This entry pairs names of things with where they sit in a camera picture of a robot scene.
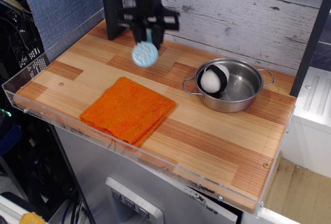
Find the dark grey left post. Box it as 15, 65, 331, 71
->
103, 0, 125, 40

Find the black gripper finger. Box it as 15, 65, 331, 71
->
130, 21, 147, 43
151, 24, 165, 50

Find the light blue scrub brush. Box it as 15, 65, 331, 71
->
131, 28, 158, 67

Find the blue fabric panel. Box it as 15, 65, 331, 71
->
27, 0, 104, 52

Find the orange folded cloth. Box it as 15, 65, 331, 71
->
80, 77, 176, 146

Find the black perforated crate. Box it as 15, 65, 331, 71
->
1, 0, 49, 83

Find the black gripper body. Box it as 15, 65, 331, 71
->
117, 0, 179, 30

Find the white block with ridges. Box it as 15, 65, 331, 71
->
294, 67, 330, 127

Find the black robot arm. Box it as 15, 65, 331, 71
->
117, 0, 180, 49

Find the white ball with black band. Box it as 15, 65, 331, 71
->
199, 64, 230, 98

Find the grey cabinet with dispenser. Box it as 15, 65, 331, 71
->
55, 127, 246, 223

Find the dark grey right post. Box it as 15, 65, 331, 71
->
290, 0, 330, 97

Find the dark grey post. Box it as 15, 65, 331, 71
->
290, 0, 330, 97
103, 0, 125, 40

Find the stainless steel pot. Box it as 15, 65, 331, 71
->
183, 58, 275, 113

